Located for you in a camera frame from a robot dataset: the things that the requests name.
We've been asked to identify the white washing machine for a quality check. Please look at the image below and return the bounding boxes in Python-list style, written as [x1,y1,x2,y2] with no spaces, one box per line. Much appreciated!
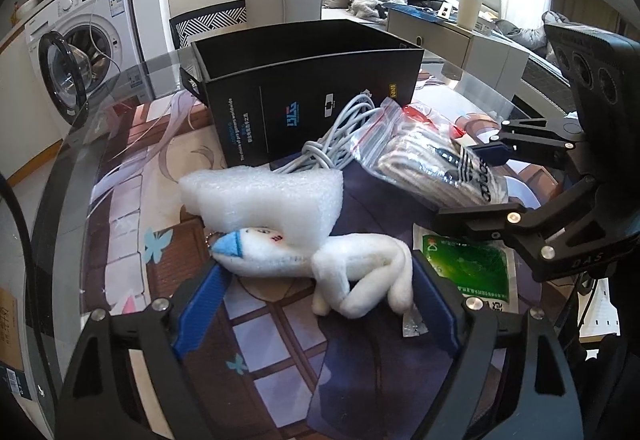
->
[25,0,147,127]

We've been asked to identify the white plush toy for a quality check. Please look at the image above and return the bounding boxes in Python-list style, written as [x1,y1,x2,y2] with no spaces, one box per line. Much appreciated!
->
[209,226,416,319]

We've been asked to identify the brown cardboard box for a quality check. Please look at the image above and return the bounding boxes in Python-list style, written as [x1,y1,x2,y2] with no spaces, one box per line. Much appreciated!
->
[0,287,27,402]

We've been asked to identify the grey fluffy cloth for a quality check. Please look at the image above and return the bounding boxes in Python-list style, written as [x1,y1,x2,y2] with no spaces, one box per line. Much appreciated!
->
[348,0,407,22]

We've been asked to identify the zip bag of striped socks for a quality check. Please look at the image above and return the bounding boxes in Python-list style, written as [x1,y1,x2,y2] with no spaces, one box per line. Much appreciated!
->
[350,96,512,209]

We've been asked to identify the grey coiled cable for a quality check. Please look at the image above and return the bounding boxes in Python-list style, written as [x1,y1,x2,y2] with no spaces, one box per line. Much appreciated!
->
[272,90,396,174]

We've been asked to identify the small clear packet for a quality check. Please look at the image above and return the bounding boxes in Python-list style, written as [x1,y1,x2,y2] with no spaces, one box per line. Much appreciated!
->
[400,303,430,337]

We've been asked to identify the patterned chair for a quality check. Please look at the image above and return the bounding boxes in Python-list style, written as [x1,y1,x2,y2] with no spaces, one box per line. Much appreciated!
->
[169,0,249,52]

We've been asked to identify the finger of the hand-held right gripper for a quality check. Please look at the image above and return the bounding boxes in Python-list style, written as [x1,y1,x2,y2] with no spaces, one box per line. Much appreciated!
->
[469,117,588,167]
[432,201,598,282]

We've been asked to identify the white foam piece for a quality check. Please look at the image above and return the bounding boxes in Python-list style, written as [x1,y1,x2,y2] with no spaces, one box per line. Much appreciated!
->
[178,167,345,254]

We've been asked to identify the black cardboard box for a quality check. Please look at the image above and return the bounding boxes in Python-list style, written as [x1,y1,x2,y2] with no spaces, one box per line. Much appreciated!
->
[181,19,426,169]

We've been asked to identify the grey clothes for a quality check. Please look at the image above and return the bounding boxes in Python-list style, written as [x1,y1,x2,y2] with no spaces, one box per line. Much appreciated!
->
[495,10,552,54]

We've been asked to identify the green packet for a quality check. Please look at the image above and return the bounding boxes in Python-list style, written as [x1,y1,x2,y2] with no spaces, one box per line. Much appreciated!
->
[412,223,519,322]

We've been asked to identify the white paper roll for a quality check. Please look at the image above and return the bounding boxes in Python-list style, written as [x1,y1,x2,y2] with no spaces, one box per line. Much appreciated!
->
[457,0,482,29]

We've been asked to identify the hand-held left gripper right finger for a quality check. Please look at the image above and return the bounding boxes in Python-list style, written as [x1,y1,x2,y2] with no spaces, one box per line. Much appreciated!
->
[410,250,587,440]

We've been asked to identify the beige coffee table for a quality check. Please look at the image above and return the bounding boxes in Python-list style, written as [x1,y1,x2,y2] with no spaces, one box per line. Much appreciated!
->
[387,3,532,94]

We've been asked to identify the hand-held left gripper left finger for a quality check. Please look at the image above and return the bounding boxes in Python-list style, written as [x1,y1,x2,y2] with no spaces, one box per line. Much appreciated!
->
[59,263,230,440]

